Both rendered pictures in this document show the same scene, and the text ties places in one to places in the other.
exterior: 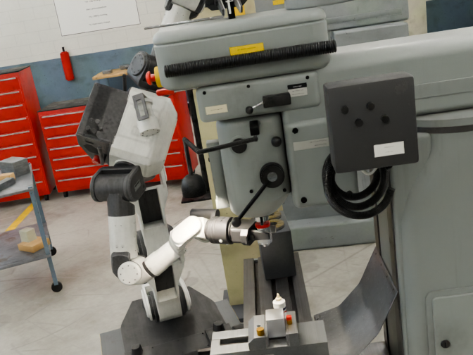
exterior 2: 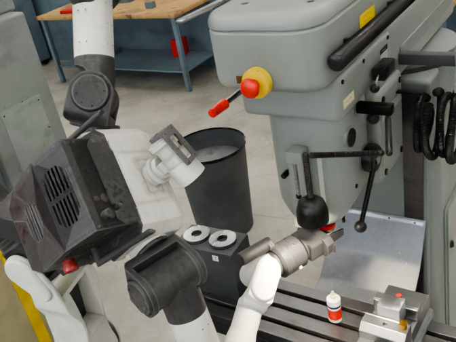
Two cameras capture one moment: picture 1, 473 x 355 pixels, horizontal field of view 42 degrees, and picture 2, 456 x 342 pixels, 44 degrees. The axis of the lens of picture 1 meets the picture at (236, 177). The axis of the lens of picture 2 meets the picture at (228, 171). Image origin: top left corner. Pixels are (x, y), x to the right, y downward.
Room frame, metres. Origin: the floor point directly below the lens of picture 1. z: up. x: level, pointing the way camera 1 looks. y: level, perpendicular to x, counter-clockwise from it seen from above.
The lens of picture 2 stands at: (1.26, 1.08, 2.14)
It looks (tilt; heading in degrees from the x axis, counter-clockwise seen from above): 29 degrees down; 304
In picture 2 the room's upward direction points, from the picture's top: 11 degrees counter-clockwise
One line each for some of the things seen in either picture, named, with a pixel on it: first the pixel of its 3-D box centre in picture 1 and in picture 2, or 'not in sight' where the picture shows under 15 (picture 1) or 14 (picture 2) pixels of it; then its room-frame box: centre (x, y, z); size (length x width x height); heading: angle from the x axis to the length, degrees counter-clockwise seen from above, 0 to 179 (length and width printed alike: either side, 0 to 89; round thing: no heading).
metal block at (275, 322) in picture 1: (275, 322); (391, 310); (1.59, -0.05, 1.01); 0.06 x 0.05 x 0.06; 176
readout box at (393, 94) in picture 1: (371, 122); not in sight; (1.41, -0.34, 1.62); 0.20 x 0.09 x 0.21; 87
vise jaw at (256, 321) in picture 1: (257, 332); (385, 330); (1.60, 0.01, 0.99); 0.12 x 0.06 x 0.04; 176
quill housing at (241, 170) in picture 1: (254, 160); (320, 155); (1.76, -0.06, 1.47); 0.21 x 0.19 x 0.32; 177
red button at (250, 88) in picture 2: (151, 77); (250, 87); (1.77, 0.20, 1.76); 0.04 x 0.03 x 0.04; 177
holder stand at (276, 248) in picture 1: (274, 242); (214, 260); (2.20, -0.11, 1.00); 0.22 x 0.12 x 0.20; 0
